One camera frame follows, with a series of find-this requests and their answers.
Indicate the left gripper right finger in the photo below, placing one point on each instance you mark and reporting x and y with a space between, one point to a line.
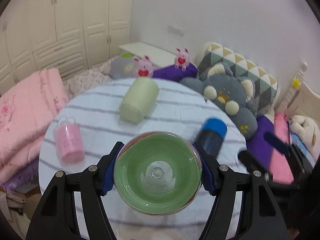
260 215

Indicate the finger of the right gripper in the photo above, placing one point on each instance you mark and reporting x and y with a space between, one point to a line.
276 142
253 165

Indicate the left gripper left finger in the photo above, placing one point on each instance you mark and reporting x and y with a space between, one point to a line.
55 216

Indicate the pink green glass jar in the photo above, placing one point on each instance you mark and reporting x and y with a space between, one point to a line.
158 173

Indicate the pink plastic cup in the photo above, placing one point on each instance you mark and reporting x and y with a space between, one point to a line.
68 141

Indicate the light green cup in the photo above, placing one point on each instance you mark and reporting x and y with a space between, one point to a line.
139 100

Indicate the purple blanket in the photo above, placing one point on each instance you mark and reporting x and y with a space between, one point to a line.
257 145

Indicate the white plush toy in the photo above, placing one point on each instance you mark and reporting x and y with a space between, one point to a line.
308 132

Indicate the white wooden bed headboard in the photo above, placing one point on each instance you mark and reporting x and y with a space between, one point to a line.
300 99

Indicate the dark blue glass jar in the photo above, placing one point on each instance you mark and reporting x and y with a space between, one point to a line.
211 136

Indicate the grey koala plush pillow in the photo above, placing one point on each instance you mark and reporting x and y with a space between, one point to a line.
232 95

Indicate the striped white tablecloth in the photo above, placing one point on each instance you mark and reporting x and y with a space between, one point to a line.
178 110

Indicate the pink folded quilt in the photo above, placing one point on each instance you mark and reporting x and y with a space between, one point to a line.
27 110

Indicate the purple cushion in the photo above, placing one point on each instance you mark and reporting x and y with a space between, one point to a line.
175 74

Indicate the pink bunny plush right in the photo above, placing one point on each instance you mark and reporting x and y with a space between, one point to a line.
182 59

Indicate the pink bunny plush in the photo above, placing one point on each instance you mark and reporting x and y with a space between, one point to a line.
143 67
182 59

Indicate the white bedside table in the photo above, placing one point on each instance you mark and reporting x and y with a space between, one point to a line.
160 58

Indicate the pink bunny plush left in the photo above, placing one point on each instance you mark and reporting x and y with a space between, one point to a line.
143 67

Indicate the grey round pillow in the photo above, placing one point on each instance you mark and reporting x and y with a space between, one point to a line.
122 66

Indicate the cream white wardrobe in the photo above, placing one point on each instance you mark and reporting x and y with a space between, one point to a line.
70 35

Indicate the white wall socket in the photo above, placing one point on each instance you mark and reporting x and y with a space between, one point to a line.
176 30

